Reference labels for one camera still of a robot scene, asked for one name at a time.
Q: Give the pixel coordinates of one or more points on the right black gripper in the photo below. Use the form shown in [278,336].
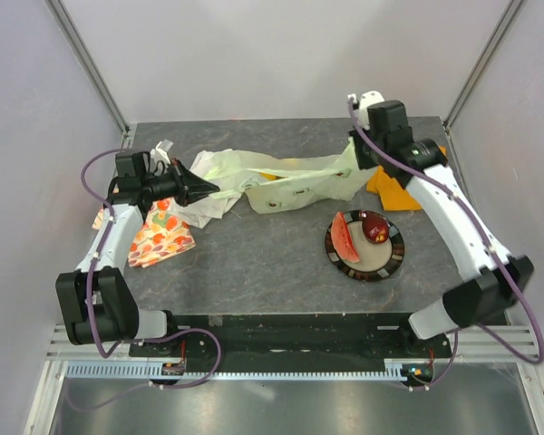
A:
[362,162]

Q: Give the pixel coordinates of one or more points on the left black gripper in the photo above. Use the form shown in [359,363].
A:
[189,187]

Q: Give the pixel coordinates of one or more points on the dark red fake apple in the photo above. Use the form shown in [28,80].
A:
[375,228]

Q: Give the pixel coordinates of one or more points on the yellow fake fruit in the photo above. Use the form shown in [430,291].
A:
[269,177]

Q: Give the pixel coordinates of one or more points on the light green plastic bag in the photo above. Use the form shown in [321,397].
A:
[304,181]

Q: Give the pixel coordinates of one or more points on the orange red fake fruit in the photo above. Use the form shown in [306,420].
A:
[342,240]

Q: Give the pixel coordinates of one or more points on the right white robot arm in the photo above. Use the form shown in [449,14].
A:
[493,279]

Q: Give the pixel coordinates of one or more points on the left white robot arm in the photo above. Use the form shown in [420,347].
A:
[96,302]

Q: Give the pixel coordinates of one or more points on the white crumpled cloth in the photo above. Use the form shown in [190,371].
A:
[200,213]

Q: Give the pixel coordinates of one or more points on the orange folded cloth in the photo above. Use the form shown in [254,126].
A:
[391,194]

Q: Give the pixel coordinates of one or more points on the orange floral cloth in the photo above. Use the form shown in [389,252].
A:
[162,236]

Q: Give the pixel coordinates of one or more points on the dark rimmed ceramic plate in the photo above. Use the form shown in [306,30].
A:
[377,262]

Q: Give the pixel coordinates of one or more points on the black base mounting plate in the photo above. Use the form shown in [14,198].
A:
[366,335]

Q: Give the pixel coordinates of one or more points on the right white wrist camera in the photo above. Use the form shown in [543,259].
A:
[362,103]

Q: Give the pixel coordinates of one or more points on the grey slotted cable duct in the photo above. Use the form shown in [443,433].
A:
[278,368]

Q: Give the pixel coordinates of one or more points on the right aluminium frame post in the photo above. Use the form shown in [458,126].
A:
[483,61]

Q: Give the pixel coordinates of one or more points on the aluminium frame post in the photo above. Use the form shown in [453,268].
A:
[483,61]
[70,31]

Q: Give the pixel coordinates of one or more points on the left aluminium frame post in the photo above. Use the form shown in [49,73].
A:
[70,31]

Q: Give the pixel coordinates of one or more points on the aluminium front rail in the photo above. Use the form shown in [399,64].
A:
[474,346]

